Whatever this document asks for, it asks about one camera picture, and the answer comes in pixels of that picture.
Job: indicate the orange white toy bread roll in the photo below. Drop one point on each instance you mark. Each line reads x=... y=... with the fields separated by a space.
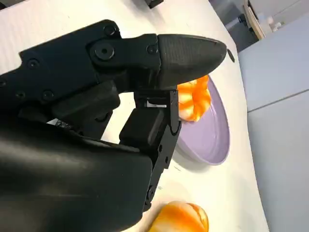
x=178 y=217
x=193 y=104

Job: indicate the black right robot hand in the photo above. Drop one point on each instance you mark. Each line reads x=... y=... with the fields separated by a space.
x=60 y=169

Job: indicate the lilac plate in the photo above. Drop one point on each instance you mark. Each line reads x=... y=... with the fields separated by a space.
x=205 y=135

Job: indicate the black chair caster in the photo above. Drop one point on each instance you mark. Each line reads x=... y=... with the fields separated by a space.
x=242 y=19

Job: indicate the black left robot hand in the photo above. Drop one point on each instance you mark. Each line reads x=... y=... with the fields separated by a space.
x=155 y=3

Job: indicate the light wooden furniture panel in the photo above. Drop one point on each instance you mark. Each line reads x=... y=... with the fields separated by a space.
x=253 y=17

